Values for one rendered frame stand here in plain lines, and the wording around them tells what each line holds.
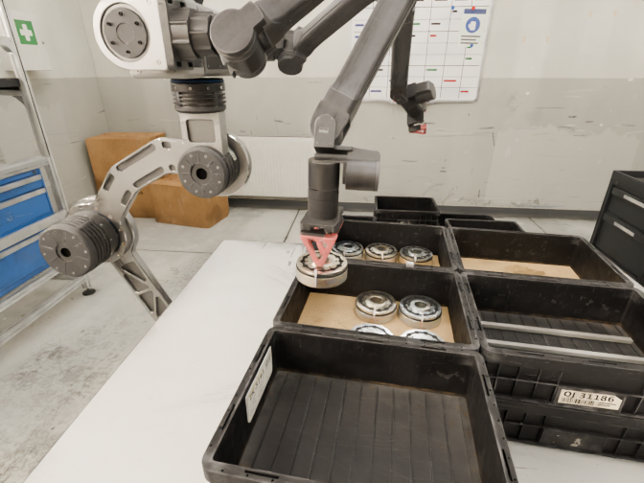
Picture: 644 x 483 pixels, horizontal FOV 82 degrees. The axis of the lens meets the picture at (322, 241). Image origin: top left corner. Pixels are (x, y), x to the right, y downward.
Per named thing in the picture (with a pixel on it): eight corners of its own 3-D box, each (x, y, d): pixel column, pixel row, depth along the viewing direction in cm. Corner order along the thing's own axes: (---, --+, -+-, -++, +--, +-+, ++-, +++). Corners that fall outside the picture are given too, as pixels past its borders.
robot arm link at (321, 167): (310, 149, 68) (306, 156, 63) (348, 150, 67) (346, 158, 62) (310, 185, 71) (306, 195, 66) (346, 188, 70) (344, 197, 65)
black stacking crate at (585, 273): (452, 310, 99) (459, 272, 94) (442, 259, 125) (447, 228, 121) (619, 328, 92) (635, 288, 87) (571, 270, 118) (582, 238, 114)
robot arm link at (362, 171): (320, 128, 71) (315, 113, 63) (380, 131, 70) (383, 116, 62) (315, 191, 72) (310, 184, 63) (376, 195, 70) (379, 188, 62)
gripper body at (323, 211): (343, 215, 75) (345, 179, 72) (334, 236, 66) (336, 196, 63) (311, 212, 76) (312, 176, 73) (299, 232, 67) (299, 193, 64)
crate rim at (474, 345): (270, 333, 75) (269, 324, 74) (305, 264, 102) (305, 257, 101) (479, 360, 68) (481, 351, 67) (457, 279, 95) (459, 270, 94)
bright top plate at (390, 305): (353, 311, 90) (353, 310, 90) (358, 289, 99) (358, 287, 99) (395, 317, 88) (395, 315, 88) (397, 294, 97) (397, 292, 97)
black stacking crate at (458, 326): (274, 369, 79) (271, 326, 74) (306, 294, 106) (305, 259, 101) (470, 398, 72) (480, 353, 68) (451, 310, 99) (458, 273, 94)
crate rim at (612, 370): (479, 361, 68) (482, 351, 67) (457, 279, 95) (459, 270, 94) (736, 394, 61) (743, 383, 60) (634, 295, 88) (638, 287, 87)
